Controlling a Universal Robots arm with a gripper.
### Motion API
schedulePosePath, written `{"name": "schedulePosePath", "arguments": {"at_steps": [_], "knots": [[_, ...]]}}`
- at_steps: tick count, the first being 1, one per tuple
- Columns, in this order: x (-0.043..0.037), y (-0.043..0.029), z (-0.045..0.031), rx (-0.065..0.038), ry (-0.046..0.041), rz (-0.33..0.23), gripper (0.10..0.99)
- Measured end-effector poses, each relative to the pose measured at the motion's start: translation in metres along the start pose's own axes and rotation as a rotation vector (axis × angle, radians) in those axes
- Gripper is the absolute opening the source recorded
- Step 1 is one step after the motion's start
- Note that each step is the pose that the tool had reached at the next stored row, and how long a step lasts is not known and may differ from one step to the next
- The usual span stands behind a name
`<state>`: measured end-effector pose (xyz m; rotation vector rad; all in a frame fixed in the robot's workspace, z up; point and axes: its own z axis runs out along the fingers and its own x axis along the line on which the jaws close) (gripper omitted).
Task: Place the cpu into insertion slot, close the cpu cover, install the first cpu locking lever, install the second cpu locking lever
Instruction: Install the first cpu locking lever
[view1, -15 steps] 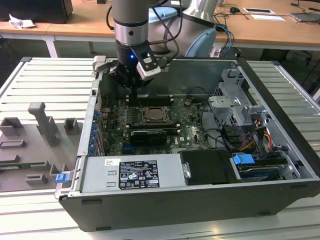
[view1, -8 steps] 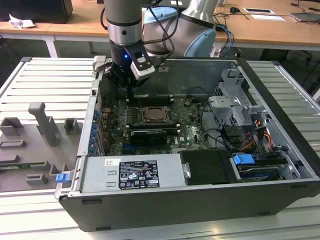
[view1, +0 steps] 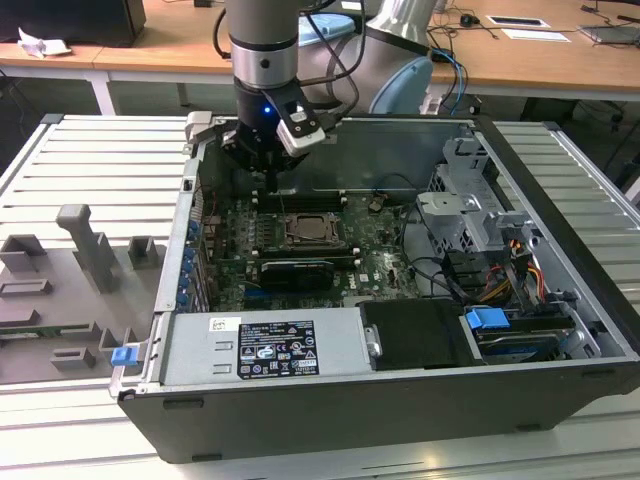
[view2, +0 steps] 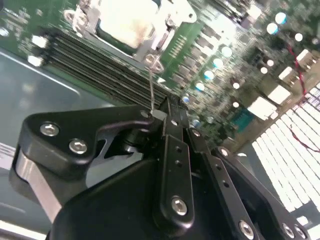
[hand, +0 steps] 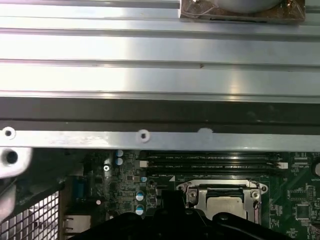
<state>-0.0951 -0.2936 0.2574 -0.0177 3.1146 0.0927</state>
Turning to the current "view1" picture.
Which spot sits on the grey power supply unit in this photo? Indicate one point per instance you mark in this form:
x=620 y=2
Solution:
x=200 y=350

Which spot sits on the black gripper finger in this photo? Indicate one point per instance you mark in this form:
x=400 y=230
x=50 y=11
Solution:
x=240 y=146
x=292 y=162

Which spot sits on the white paper sheet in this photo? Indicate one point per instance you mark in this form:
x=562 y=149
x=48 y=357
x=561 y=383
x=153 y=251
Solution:
x=535 y=35

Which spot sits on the blue expansion slot clip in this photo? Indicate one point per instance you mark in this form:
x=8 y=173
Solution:
x=184 y=287
x=188 y=261
x=193 y=230

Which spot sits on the blue disk carrier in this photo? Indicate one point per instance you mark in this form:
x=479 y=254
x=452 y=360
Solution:
x=485 y=318

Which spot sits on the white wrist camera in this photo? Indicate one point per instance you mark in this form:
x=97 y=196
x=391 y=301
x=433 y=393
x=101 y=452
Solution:
x=302 y=132

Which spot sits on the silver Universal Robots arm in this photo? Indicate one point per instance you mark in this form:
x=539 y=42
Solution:
x=262 y=30

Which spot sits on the black CPU socket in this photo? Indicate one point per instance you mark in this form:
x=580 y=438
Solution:
x=286 y=240

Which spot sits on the grey metal drive cage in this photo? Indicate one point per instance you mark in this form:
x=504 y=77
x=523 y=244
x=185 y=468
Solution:
x=460 y=210

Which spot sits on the crumpled white paper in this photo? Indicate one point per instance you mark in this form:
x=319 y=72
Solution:
x=40 y=45

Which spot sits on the green motherboard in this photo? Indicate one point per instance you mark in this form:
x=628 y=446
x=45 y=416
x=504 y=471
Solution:
x=385 y=265

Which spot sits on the white power adapter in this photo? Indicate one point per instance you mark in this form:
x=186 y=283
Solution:
x=431 y=102

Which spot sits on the black computer mouse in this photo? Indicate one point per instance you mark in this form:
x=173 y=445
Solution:
x=469 y=20

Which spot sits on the black graphics card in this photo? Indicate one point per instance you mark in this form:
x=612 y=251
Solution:
x=295 y=275

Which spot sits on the blue case latch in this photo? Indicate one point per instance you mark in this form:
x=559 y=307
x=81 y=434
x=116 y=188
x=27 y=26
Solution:
x=124 y=357

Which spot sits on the black plastic air shroud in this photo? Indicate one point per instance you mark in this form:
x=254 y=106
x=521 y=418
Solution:
x=420 y=335

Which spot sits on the grey parts rack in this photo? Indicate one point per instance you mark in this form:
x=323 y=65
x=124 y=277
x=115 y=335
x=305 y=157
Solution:
x=60 y=300

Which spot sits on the black open PC case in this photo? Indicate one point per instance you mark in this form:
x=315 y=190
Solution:
x=350 y=420

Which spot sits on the grey flat laptop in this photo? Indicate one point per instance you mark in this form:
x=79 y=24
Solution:
x=612 y=35

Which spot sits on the wooden office desk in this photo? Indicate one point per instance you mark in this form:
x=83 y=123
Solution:
x=175 y=45

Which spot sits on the black computer tower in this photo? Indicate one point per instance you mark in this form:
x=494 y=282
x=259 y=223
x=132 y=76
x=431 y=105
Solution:
x=75 y=20

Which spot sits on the green RAM stick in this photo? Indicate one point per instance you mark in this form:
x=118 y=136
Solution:
x=30 y=331

